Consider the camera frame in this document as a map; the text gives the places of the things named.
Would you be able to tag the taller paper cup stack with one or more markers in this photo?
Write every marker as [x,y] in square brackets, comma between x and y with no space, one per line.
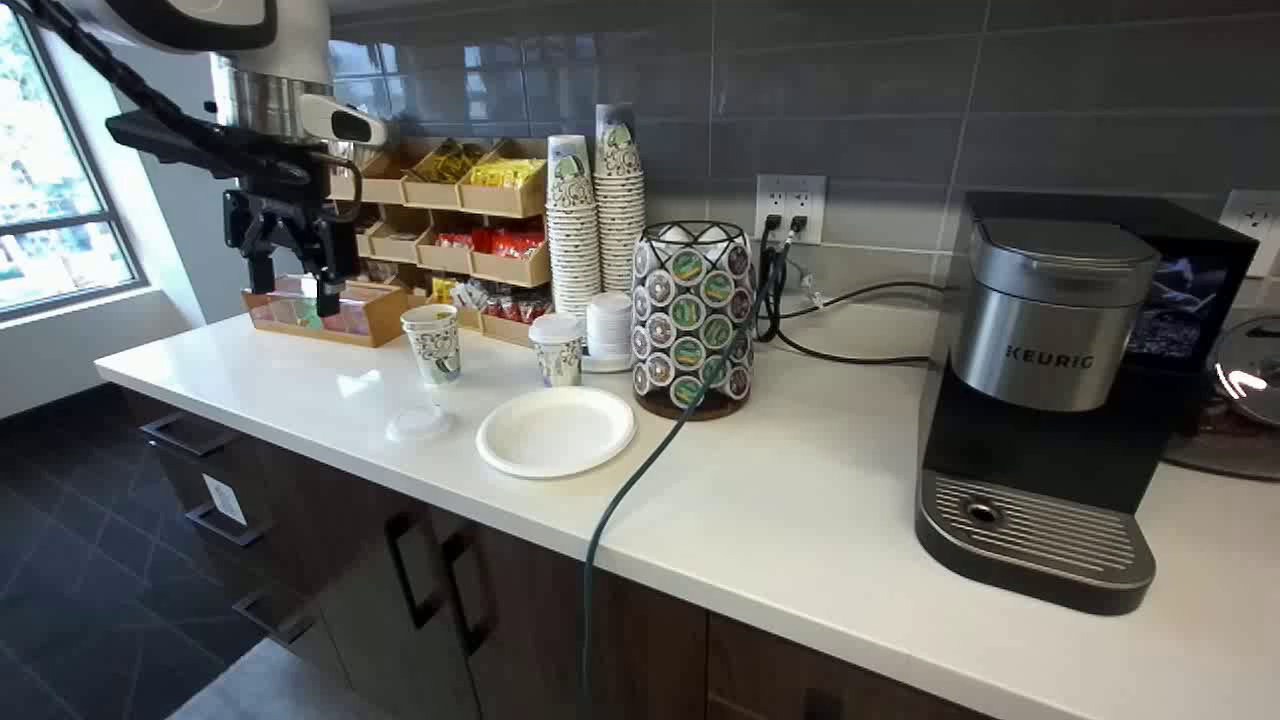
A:
[622,200]

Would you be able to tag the white wall outlet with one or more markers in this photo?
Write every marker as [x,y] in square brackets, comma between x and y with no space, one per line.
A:
[791,200]
[1253,223]

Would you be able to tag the shorter paper cup stack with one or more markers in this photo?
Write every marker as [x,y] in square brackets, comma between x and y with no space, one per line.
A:
[573,227]

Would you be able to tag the white paper cup lid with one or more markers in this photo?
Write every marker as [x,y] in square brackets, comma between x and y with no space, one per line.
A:
[419,424]

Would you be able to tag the white label sticker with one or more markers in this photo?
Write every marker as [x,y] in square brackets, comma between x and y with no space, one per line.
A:
[227,501]

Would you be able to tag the white paper plate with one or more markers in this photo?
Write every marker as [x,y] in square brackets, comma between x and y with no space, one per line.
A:
[553,432]

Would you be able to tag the coffee pod carousel holder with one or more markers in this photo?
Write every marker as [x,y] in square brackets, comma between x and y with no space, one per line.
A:
[693,321]

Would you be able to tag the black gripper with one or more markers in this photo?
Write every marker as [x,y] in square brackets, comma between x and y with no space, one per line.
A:
[297,212]

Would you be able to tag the wooden condiment organizer rack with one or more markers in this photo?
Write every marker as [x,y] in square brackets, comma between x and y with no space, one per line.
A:
[500,200]

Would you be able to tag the shiny metal appliance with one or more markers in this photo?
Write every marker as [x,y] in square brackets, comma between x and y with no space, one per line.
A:
[1247,387]

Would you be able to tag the patterned open paper cup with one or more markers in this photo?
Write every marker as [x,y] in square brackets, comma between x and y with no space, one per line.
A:
[432,348]

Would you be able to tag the wooden tea bag box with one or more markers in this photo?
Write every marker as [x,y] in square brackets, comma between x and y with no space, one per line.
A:
[366,321]

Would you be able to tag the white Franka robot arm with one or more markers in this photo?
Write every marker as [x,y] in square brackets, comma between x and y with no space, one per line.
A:
[287,41]

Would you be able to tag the white cup behind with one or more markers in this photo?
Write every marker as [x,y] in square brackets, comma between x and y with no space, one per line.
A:
[609,331]

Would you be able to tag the small lidded paper cup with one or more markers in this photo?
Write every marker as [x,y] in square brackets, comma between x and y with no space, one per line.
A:
[556,354]

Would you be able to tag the wooden base cabinet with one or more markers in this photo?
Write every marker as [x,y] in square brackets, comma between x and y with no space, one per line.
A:
[333,573]

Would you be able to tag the window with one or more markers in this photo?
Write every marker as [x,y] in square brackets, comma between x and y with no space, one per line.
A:
[54,187]

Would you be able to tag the black silver Keurig coffee machine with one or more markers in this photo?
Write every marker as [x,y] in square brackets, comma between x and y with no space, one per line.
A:
[1054,402]

